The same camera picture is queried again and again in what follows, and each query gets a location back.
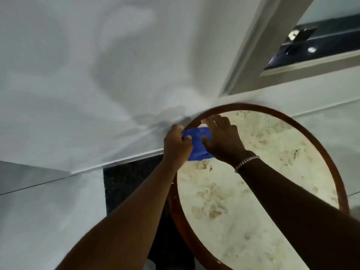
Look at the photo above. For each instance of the person's right hand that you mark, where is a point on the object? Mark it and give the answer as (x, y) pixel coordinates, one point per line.
(226, 140)

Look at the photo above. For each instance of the person's left hand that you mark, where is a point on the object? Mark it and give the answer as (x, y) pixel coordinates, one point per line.
(176, 146)

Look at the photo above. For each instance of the blue cleaning cloth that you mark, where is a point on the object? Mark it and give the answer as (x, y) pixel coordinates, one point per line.
(197, 143)

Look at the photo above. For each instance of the framed abstract art picture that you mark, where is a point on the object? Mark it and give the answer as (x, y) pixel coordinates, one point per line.
(253, 75)

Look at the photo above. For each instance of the person's right forearm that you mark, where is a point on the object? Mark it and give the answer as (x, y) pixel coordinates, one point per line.
(295, 216)

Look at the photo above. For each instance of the person's left forearm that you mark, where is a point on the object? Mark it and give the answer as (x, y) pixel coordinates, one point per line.
(132, 219)

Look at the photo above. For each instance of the round marble wooden-rim table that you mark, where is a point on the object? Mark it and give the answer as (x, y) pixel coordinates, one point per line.
(253, 230)

